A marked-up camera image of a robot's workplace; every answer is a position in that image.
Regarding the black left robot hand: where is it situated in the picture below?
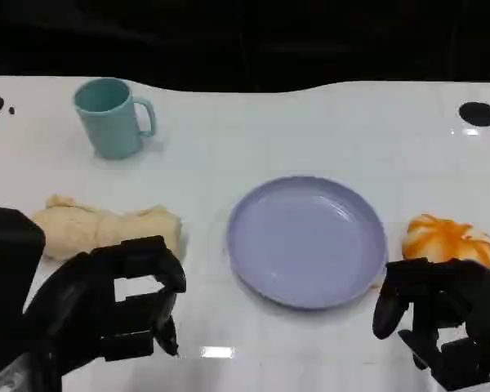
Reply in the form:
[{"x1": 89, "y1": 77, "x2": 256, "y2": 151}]
[{"x1": 22, "y1": 235, "x2": 188, "y2": 392}]

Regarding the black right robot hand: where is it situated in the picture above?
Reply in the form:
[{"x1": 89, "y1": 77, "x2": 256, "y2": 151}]
[{"x1": 372, "y1": 257, "x2": 490, "y2": 392}]

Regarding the beige towel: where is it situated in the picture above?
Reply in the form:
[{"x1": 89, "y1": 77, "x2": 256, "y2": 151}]
[{"x1": 31, "y1": 194, "x2": 188, "y2": 262}]

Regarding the orange and white bread roll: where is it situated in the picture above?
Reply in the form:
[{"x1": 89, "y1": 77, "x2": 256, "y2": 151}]
[{"x1": 401, "y1": 212, "x2": 490, "y2": 269}]

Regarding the lilac plate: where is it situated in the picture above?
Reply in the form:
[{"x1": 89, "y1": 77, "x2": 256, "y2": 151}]
[{"x1": 227, "y1": 175, "x2": 390, "y2": 311}]

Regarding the pale green mug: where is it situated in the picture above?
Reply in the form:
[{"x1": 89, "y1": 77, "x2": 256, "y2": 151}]
[{"x1": 73, "y1": 78, "x2": 158, "y2": 161}]

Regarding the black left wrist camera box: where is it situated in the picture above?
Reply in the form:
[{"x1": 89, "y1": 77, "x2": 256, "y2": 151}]
[{"x1": 0, "y1": 205, "x2": 47, "y2": 316}]

